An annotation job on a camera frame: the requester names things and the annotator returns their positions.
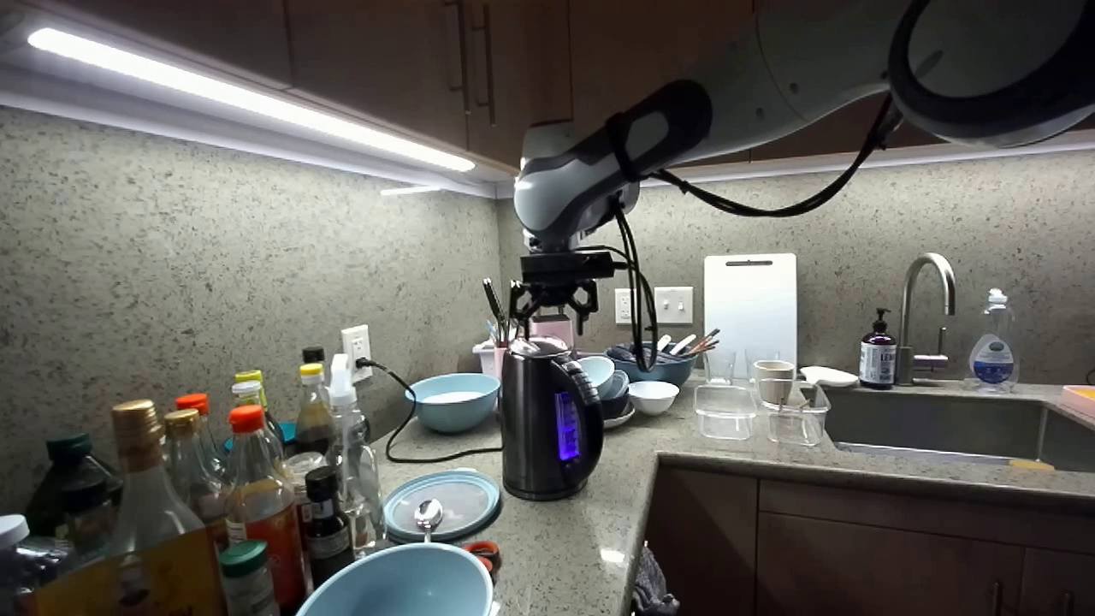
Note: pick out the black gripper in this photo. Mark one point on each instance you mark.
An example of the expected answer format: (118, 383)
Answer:
(558, 282)

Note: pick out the black electric kettle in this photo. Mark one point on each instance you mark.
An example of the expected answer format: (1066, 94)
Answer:
(549, 418)

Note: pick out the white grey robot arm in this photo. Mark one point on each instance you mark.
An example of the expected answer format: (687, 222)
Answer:
(996, 72)

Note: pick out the pink knife block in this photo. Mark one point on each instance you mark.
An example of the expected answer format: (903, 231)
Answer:
(491, 354)

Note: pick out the stacked bowls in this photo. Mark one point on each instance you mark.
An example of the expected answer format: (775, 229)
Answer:
(610, 389)

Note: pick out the blue dish basin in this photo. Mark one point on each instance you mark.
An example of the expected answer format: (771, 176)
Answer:
(664, 369)

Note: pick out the small white bowl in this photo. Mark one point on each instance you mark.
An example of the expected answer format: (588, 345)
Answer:
(652, 394)

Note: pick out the light blue bowl back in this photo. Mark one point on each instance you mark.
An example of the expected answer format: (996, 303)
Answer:
(455, 402)

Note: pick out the light blue bowl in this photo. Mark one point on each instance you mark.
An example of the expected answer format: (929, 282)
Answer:
(408, 579)
(455, 402)

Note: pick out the white cutting board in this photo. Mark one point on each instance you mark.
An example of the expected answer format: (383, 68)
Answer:
(751, 298)

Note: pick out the clear glass container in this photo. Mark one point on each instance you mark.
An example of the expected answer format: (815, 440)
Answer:
(723, 397)

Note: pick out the beige cup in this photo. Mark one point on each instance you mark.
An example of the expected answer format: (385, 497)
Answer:
(775, 383)

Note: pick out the light blue plate with spoon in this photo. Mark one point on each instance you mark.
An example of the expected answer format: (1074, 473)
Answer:
(468, 503)

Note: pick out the yellow cap bottle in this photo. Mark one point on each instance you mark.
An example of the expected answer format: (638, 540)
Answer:
(314, 412)

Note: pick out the white spray bottle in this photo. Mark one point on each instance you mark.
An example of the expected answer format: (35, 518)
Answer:
(354, 461)

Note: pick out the light blue bowl front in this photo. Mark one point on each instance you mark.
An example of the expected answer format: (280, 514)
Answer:
(408, 579)

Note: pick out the small dark sauce bottle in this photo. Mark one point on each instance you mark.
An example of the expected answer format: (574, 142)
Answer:
(327, 527)

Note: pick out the dark soap dispenser bottle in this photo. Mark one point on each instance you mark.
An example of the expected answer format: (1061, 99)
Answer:
(878, 359)

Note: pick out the orange cap sauce bottle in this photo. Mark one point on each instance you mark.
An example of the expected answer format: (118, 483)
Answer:
(263, 503)

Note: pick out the clear blue dish soap bottle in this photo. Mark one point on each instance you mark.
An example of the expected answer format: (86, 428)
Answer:
(995, 362)

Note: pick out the amber oil bottle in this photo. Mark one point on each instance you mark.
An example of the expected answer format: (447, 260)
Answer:
(159, 556)

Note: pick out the dark green cap bottle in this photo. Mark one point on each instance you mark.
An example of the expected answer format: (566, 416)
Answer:
(77, 497)

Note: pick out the under cabinet light strip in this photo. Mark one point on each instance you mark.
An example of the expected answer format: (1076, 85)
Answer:
(241, 99)

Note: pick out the white wall outlet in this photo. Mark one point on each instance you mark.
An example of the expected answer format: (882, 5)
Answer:
(361, 352)

